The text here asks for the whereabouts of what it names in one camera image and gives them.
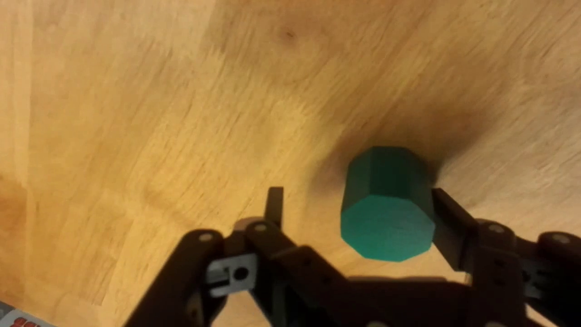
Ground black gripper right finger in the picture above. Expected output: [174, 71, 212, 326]
[431, 189, 526, 327]

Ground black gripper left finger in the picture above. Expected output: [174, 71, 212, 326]
[232, 188, 339, 327]

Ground green cylinder block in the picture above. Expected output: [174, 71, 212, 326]
[339, 148, 435, 262]

